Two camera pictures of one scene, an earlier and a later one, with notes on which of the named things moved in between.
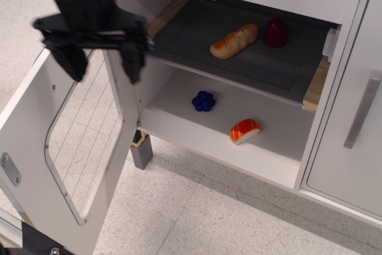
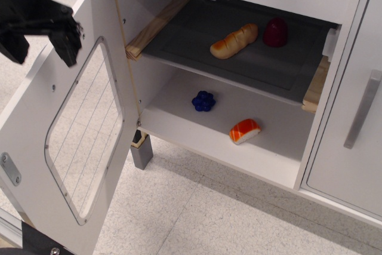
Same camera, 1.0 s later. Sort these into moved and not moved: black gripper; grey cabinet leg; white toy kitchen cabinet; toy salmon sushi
Moved: black gripper
Not moved: white toy kitchen cabinet; grey cabinet leg; toy salmon sushi
